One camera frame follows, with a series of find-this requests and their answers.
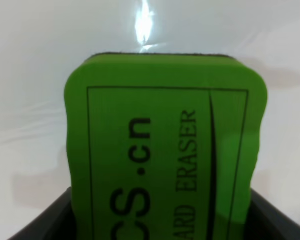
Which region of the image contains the green foam whiteboard eraser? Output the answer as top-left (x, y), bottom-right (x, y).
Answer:
top-left (64, 53), bottom-right (267, 240)

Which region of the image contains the white aluminium-framed whiteboard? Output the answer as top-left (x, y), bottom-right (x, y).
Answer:
top-left (0, 0), bottom-right (300, 240)

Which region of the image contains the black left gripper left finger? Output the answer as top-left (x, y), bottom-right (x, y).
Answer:
top-left (11, 187), bottom-right (74, 240)

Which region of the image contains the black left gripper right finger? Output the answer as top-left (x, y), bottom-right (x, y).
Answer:
top-left (248, 190), bottom-right (300, 240)

